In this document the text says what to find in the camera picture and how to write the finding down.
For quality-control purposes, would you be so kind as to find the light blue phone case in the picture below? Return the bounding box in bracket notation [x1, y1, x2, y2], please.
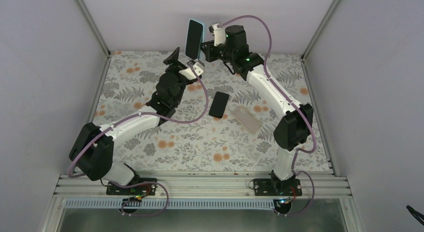
[187, 19, 206, 61]

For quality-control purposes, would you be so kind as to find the black phone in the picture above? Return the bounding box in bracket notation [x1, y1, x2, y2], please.
[184, 19, 204, 60]

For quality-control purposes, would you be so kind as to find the black smartphone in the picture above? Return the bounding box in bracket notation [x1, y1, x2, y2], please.
[208, 91, 230, 119]

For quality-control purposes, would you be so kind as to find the beige phone case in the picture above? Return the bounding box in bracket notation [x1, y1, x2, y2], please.
[232, 105, 262, 134]

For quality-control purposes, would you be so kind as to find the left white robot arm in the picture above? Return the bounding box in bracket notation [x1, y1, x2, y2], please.
[67, 48, 205, 195]

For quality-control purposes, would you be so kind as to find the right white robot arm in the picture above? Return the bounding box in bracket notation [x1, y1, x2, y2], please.
[200, 23, 316, 196]

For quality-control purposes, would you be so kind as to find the floral patterned table mat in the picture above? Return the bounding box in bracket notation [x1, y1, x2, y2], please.
[97, 50, 332, 173]

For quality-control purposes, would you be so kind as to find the black object at corner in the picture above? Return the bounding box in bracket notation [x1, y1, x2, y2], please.
[406, 205, 424, 225]

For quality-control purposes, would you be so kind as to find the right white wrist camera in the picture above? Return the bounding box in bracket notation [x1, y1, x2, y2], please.
[209, 22, 227, 47]

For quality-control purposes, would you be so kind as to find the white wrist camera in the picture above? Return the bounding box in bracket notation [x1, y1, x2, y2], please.
[185, 59, 205, 80]
[209, 22, 227, 47]

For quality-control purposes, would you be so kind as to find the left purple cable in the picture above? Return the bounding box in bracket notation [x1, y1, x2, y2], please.
[67, 59, 210, 179]

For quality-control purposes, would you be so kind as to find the purple cable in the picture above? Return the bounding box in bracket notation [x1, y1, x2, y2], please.
[67, 59, 210, 179]
[211, 15, 318, 217]

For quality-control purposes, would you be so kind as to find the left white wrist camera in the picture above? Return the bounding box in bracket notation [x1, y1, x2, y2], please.
[185, 59, 205, 80]

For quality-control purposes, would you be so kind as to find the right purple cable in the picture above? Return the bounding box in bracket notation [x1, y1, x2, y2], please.
[211, 15, 318, 217]

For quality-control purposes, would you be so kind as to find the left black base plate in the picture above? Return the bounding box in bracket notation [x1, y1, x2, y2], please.
[105, 182, 156, 197]

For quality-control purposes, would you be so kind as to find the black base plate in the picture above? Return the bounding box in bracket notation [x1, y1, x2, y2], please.
[105, 182, 156, 197]
[248, 178, 303, 197]

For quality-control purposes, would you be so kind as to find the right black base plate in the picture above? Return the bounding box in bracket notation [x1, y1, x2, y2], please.
[248, 178, 303, 197]

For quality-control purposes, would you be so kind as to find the aluminium rail frame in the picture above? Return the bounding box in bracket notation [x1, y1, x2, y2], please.
[41, 171, 363, 232]

